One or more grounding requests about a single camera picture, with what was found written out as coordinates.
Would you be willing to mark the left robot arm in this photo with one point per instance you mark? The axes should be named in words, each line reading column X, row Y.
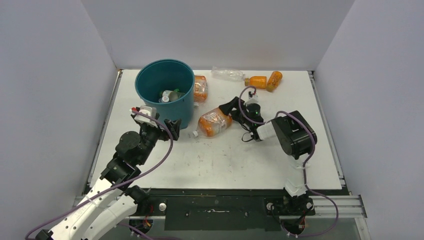
column 113, row 197

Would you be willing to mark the clear crushed bottle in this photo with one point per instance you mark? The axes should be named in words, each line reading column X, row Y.
column 227, row 74

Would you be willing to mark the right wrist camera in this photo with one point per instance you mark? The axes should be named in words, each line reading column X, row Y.
column 252, row 98

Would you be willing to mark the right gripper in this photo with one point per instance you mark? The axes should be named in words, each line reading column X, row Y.
column 227, row 108

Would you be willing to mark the orange juice bottle left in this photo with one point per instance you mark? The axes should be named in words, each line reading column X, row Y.
column 260, row 82

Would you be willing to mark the orange juice bottle right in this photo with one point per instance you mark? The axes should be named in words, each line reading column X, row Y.
column 274, row 81

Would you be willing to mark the teal plastic bin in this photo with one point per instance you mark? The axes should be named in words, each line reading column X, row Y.
column 168, row 75

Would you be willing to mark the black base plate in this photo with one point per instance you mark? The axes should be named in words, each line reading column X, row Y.
column 224, row 210

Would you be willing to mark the aluminium frame rail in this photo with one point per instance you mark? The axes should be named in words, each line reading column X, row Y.
column 348, row 205

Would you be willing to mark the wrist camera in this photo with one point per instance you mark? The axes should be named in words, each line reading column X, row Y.
column 144, row 115
column 252, row 98

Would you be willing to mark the orange juice bottle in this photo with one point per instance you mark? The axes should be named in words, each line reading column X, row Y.
column 260, row 82
column 274, row 81

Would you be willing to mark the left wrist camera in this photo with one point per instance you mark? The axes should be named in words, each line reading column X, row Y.
column 144, row 115

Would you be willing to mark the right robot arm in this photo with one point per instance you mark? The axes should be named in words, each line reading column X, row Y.
column 296, row 138

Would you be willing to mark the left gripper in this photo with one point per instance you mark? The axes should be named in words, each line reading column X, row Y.
column 173, row 127

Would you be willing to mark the orange tea bottle behind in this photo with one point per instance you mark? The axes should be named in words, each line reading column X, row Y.
column 200, row 89

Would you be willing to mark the large orange tea bottle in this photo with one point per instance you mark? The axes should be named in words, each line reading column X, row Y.
column 212, row 123

